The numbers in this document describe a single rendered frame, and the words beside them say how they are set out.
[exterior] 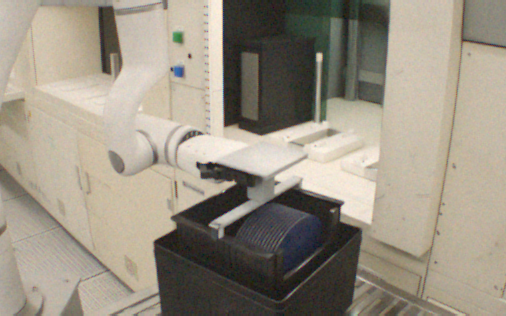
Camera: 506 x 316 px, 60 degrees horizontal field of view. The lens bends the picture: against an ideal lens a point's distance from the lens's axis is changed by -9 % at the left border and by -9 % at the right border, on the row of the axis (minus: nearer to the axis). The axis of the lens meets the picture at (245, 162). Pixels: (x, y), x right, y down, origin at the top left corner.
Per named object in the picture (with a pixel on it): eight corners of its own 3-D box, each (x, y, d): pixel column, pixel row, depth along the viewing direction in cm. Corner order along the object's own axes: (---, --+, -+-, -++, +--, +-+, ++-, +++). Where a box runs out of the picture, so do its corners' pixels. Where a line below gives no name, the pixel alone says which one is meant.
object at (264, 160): (255, 263, 106) (256, 126, 94) (335, 296, 94) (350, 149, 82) (177, 317, 88) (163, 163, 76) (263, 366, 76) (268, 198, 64)
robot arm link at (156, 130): (158, 135, 86) (193, 118, 92) (114, 122, 93) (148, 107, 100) (164, 176, 90) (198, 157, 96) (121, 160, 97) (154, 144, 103)
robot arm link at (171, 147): (198, 160, 96) (209, 163, 94) (166, 173, 90) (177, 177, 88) (197, 119, 93) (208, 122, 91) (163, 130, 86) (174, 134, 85)
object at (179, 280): (247, 257, 109) (247, 189, 103) (355, 302, 93) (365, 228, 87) (158, 317, 89) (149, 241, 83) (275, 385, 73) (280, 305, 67)
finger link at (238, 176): (224, 176, 82) (255, 187, 78) (211, 182, 79) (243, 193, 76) (224, 159, 81) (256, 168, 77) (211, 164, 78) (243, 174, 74)
